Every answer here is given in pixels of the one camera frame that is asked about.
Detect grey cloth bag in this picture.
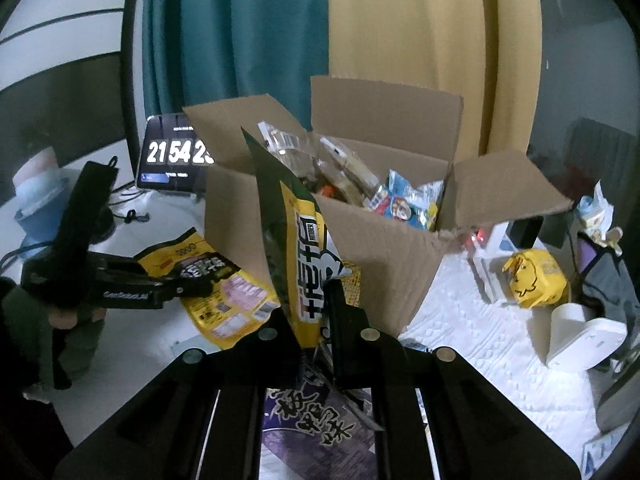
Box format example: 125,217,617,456
577,232,639,341

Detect yellow black snack bag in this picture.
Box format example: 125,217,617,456
134,228,280,350
243,132,350,349

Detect blue white snack packets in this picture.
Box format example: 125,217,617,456
363,170,445,231

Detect tablet showing clock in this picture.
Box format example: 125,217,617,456
136,113,215,194

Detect brown cardboard box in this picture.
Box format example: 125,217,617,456
186,76,570,335

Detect purple snack bag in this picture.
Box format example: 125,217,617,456
259,365,378,480

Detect tissue pack on bag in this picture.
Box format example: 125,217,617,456
575,181,624,257

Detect white charger with red light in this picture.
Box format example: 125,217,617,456
466,222,516,307

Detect teal curtain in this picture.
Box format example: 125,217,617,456
142,0,329,127

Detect stack of pastel bowls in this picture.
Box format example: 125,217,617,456
12,146,79,246

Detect yellow curtain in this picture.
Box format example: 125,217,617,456
329,0,542,160

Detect clear bag of pale snacks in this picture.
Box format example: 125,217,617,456
257,122,381,207

